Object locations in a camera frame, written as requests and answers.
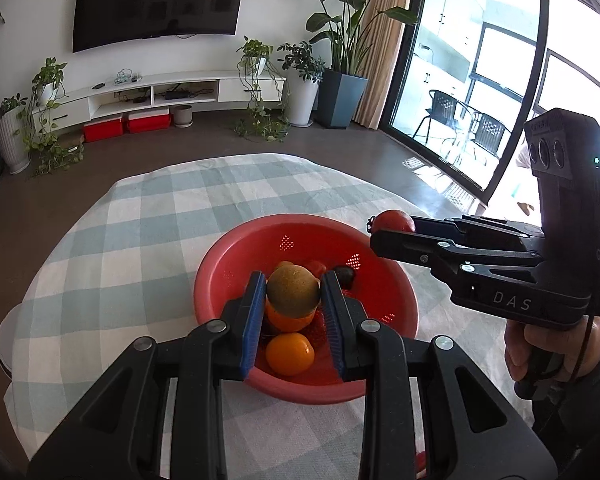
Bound thin black cord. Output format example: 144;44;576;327
570;310;599;382

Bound trailing pothos in white pot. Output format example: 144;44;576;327
232;36;291;142

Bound large-leaf plant in grey pot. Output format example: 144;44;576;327
284;0;421;130

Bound red plastic basin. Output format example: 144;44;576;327
193;213;420;406

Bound bushy plant in white pot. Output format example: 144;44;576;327
277;41;327;128

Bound trailing pothos plant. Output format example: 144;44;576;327
15;57;86;178

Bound white floral undercloth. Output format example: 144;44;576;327
0;307;21;378

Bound smooth yellow-orange citrus fruit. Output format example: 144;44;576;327
265;333;316;377

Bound white balcony cabinets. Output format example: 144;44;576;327
405;0;486;131

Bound white television cabinet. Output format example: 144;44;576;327
32;69;287;133

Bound plant in white ribbed pot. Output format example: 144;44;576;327
0;92;33;176

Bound brown longan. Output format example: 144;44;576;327
266;264;322;318

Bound red tomato with green stem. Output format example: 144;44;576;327
369;209;417;235

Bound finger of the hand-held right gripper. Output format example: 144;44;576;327
411;215;547;254
370;231;547;287

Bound red storage box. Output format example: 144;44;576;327
126;108;172;134
82;116;126;143

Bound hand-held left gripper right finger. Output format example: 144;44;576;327
321;270;558;480

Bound black balcony chair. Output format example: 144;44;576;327
452;111;513;166
412;89;473;158

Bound orange tangerine with stem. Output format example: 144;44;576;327
265;300;317;333

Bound beige curtain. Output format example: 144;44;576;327
352;0;421;131

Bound red strawberry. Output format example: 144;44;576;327
305;310;331;356

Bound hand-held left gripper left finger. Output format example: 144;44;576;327
27;271;267;480

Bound black wall television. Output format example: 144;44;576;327
72;0;250;54

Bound person's right hand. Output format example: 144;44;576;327
504;317;600;386

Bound black sliding door frame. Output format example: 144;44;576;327
380;0;600;206

